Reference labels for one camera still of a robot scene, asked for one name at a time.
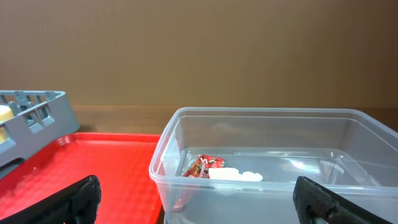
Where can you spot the red plastic tray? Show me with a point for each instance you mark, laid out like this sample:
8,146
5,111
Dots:
120,161

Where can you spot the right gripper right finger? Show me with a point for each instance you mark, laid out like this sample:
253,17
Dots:
317,204

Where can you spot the grey dishwasher rack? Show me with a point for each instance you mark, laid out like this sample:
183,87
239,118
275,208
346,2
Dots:
40,117

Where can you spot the white napkin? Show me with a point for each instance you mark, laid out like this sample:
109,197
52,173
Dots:
227,173

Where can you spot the red strawberry candy wrapper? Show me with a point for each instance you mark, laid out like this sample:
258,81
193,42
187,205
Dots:
199,170

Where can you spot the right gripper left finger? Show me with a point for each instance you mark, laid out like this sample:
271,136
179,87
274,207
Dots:
76,204

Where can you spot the clear plastic bin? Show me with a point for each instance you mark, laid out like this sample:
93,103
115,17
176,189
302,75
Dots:
347,151

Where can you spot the yellow plastic cup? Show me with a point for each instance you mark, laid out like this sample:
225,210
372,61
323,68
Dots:
6,114

